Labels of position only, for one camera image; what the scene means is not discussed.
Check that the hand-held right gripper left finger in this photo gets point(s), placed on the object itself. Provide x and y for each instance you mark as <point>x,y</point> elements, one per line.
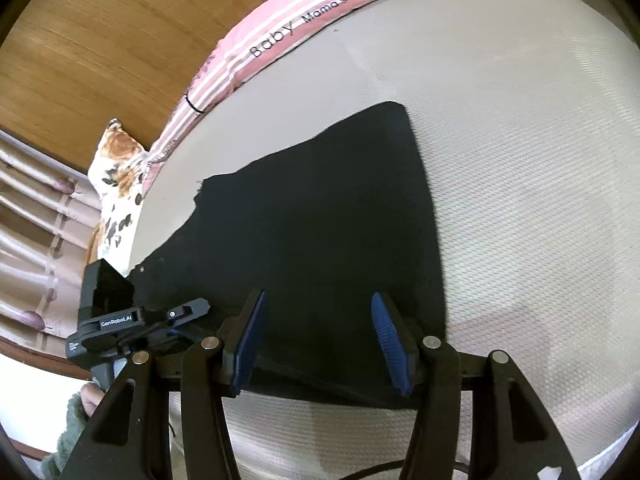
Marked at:
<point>247,340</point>

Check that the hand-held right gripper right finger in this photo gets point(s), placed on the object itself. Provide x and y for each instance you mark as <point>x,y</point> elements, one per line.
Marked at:
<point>392,345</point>

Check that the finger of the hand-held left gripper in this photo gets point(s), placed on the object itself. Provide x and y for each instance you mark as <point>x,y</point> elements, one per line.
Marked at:
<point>180,312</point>
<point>172,344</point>

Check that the black pants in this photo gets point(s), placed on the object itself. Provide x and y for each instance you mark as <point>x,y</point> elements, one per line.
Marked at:
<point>325,230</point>

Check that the person's left forearm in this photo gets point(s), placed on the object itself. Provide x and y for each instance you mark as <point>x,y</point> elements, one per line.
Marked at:
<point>70,435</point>

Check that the beige curtain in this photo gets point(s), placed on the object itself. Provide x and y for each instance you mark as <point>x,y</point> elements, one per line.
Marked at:
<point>35,240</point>

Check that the floral pillow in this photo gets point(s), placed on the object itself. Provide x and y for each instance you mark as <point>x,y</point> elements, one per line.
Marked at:
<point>117,180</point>

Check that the wooden headboard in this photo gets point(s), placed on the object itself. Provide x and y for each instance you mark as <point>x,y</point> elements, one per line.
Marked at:
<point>110,45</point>

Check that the pink striped pillow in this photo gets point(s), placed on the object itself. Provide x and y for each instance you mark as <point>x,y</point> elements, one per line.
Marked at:
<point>280,25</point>

